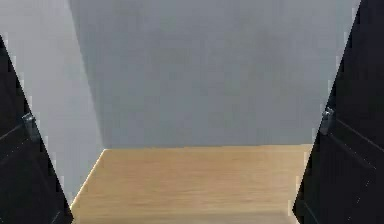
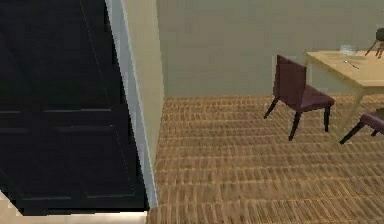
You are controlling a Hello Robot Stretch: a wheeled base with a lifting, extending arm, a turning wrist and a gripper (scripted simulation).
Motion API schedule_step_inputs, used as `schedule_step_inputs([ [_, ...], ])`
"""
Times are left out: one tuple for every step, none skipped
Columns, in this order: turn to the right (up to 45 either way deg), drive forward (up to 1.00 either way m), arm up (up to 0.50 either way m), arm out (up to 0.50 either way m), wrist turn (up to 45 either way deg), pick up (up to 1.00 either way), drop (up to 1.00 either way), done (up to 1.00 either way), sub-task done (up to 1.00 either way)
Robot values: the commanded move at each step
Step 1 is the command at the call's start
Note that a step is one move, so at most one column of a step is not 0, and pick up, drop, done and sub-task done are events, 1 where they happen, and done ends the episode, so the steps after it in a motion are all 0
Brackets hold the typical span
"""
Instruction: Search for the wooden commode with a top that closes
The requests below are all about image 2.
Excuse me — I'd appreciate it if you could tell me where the dark pot on wooden legs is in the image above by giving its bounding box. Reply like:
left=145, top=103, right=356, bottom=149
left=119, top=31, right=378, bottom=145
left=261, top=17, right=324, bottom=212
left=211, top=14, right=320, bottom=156
left=364, top=27, right=384, bottom=60

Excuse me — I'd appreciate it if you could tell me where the silver cutlery piece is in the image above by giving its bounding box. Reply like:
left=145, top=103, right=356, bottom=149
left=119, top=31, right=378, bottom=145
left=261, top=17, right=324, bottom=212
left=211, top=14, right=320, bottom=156
left=343, top=59, right=360, bottom=70

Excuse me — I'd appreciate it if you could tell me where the light wooden table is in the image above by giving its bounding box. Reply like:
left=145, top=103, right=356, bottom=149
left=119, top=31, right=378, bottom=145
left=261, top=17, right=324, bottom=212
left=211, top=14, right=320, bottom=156
left=304, top=49, right=384, bottom=143

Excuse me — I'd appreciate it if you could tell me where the black room door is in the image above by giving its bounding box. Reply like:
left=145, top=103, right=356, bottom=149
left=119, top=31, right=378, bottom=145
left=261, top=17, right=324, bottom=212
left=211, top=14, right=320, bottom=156
left=0, top=0, right=150, bottom=217

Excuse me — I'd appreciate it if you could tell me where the dark purple chair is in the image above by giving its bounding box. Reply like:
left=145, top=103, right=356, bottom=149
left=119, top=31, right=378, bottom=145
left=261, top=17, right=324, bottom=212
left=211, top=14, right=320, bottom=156
left=263, top=54, right=336, bottom=142
left=339, top=108, right=384, bottom=145

